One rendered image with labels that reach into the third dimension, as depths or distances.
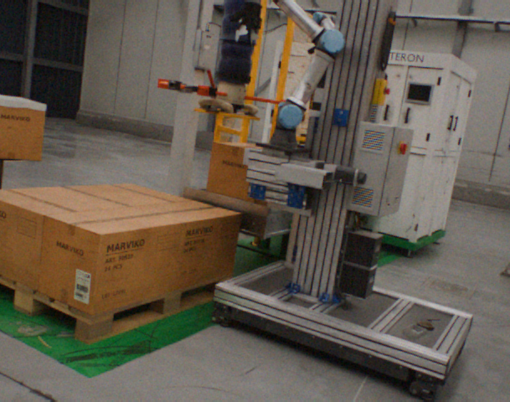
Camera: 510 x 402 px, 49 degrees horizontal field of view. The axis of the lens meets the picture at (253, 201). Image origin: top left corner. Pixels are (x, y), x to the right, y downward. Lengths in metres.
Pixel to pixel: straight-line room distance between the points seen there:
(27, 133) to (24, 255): 1.32
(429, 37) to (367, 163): 9.68
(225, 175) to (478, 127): 8.88
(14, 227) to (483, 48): 10.46
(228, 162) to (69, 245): 1.37
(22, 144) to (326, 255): 2.26
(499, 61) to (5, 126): 9.88
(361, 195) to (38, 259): 1.68
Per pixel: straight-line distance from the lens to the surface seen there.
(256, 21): 2.94
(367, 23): 3.12
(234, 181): 3.77
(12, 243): 3.21
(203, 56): 4.84
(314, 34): 3.07
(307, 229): 3.18
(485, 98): 12.21
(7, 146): 4.23
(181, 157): 4.89
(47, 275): 3.03
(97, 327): 2.88
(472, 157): 12.19
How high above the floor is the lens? 1.22
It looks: 9 degrees down
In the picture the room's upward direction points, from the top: 9 degrees clockwise
